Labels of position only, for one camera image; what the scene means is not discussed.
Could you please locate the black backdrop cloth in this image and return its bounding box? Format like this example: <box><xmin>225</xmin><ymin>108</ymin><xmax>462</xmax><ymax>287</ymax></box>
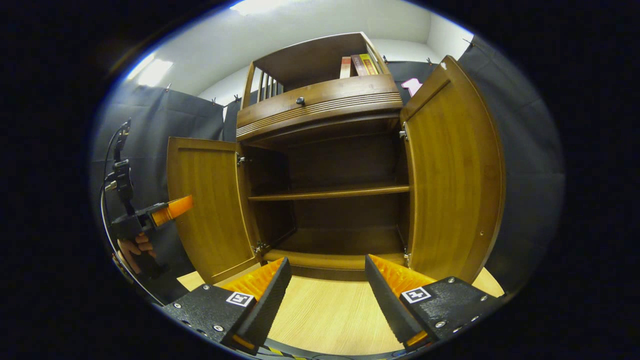
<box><xmin>90</xmin><ymin>35</ymin><xmax>566</xmax><ymax>301</ymax></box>

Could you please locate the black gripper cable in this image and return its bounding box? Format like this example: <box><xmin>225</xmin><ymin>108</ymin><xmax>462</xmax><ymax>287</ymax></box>
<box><xmin>100</xmin><ymin>125</ymin><xmax>166</xmax><ymax>307</ymax></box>

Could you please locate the wooden cabinet drawer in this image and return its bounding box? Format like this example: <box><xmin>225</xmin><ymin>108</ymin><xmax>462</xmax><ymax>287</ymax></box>
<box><xmin>236</xmin><ymin>74</ymin><xmax>404</xmax><ymax>141</ymax></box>

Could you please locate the wooden inner shelf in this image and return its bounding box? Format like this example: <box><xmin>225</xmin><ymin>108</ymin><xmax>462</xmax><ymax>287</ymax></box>
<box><xmin>248</xmin><ymin>185</ymin><xmax>411</xmax><ymax>202</ymax></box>

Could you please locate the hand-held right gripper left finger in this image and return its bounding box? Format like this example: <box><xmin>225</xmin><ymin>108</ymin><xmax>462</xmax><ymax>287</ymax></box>
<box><xmin>160</xmin><ymin>256</ymin><xmax>292</xmax><ymax>356</ymax></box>

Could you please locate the yellow shelf book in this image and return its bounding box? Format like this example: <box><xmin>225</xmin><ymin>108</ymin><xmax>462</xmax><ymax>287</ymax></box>
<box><xmin>359</xmin><ymin>53</ymin><xmax>381</xmax><ymax>76</ymax></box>

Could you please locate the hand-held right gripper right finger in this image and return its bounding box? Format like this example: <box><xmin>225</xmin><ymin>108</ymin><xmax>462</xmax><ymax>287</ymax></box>
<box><xmin>364</xmin><ymin>254</ymin><xmax>505</xmax><ymax>352</ymax></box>

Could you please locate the small ceiling light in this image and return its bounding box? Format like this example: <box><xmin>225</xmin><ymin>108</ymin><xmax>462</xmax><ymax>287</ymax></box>
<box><xmin>127</xmin><ymin>54</ymin><xmax>174</xmax><ymax>87</ymax></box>

